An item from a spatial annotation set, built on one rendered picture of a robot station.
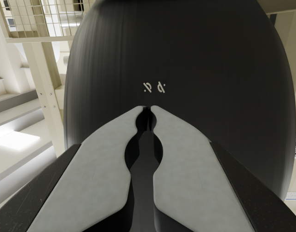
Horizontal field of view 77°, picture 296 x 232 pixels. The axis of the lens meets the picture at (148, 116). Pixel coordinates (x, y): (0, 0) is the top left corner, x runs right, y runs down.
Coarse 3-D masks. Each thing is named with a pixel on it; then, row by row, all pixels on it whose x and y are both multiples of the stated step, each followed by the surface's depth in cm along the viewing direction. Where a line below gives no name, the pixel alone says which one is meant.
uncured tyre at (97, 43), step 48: (96, 0) 28; (144, 0) 25; (192, 0) 25; (240, 0) 24; (96, 48) 22; (144, 48) 22; (192, 48) 21; (240, 48) 21; (96, 96) 21; (192, 96) 20; (240, 96) 20; (288, 96) 22; (144, 144) 20; (240, 144) 20; (288, 144) 21; (144, 192) 21
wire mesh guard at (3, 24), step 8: (56, 0) 68; (72, 0) 67; (80, 0) 67; (88, 0) 67; (0, 8) 69; (0, 16) 70; (8, 16) 71; (16, 16) 70; (0, 24) 71; (24, 24) 72; (32, 24) 72; (8, 32) 73; (24, 32) 73; (32, 32) 72; (8, 40) 73; (16, 40) 73; (24, 40) 73; (32, 40) 73; (40, 40) 73; (48, 40) 73; (56, 40) 73; (64, 40) 73; (72, 40) 73
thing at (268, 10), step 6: (258, 0) 45; (264, 0) 43; (270, 0) 40; (276, 0) 38; (282, 0) 37; (288, 0) 35; (294, 0) 33; (264, 6) 43; (270, 6) 40; (276, 6) 38; (282, 6) 37; (288, 6) 35; (294, 6) 33; (270, 12) 41; (276, 12) 39; (282, 12) 39
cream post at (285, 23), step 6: (288, 12) 38; (294, 12) 37; (276, 18) 42; (282, 18) 40; (288, 18) 38; (294, 18) 37; (276, 24) 42; (282, 24) 40; (288, 24) 38; (294, 24) 37; (282, 30) 40; (288, 30) 38; (294, 30) 37; (282, 36) 40; (288, 36) 38; (294, 36) 37; (282, 42) 40; (288, 42) 38; (294, 42) 37; (288, 48) 39; (294, 48) 37; (288, 54) 39; (294, 54) 37; (288, 60) 39; (294, 60) 37; (294, 66) 37; (294, 72) 37; (294, 78) 37; (294, 84) 37; (294, 90) 37; (294, 162) 44; (294, 168) 45; (294, 174) 46; (294, 180) 46; (294, 186) 47; (288, 204) 50; (294, 204) 50; (294, 210) 51
